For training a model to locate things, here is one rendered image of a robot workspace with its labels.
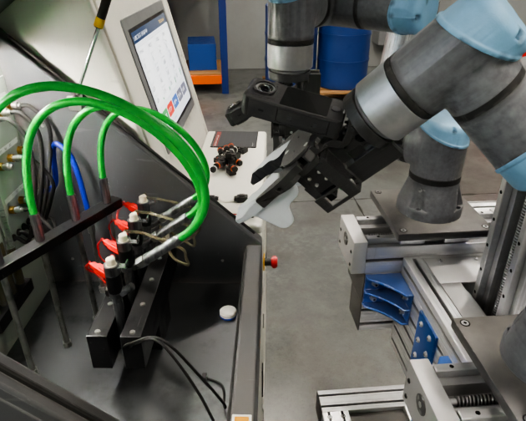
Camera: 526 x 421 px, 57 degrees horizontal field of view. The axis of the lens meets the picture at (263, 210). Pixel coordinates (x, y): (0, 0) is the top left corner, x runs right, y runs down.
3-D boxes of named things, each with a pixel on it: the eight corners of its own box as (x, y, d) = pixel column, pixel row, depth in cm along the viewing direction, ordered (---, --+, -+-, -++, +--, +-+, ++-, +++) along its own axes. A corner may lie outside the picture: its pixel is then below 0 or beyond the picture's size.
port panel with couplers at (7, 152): (24, 235, 105) (-15, 92, 90) (8, 235, 105) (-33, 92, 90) (49, 206, 116) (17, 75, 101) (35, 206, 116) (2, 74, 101)
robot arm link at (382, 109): (381, 81, 46) (385, 45, 52) (345, 110, 48) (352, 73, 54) (432, 133, 48) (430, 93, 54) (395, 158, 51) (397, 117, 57)
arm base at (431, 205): (445, 193, 125) (452, 156, 120) (472, 222, 112) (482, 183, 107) (387, 195, 124) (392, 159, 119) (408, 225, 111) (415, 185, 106)
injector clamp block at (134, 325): (149, 395, 95) (140, 336, 88) (98, 394, 95) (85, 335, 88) (179, 286, 125) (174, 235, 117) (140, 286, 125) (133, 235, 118)
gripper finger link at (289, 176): (264, 214, 56) (318, 162, 53) (254, 206, 56) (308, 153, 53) (264, 195, 61) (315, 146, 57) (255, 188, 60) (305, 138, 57)
